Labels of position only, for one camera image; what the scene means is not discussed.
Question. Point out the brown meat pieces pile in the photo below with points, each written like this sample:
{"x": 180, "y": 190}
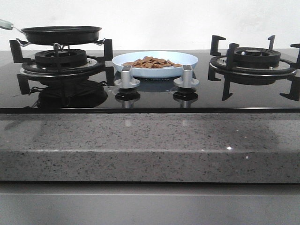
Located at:
{"x": 152, "y": 62}

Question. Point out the light blue plate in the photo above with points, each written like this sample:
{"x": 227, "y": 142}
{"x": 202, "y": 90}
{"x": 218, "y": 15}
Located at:
{"x": 159, "y": 73}

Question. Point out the black frying pan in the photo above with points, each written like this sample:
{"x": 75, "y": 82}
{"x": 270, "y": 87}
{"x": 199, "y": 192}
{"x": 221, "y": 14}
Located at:
{"x": 62, "y": 35}

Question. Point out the left silver stove knob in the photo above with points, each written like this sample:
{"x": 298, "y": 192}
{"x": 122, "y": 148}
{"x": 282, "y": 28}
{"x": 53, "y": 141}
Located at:
{"x": 127, "y": 80}

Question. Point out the silver stove knob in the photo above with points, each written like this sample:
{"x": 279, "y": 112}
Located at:
{"x": 127, "y": 80}
{"x": 186, "y": 80}

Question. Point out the right silver stove knob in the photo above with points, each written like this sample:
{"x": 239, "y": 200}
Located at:
{"x": 186, "y": 80}

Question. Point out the black glass gas cooktop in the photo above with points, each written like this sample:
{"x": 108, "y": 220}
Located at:
{"x": 216, "y": 93}

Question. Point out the left black burner grate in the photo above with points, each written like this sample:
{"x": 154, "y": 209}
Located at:
{"x": 61, "y": 67}

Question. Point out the black burner grate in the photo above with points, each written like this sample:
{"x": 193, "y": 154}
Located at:
{"x": 61, "y": 67}
{"x": 252, "y": 66}

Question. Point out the right black burner grate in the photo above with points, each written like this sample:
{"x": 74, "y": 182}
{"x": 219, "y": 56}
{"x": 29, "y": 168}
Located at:
{"x": 252, "y": 66}

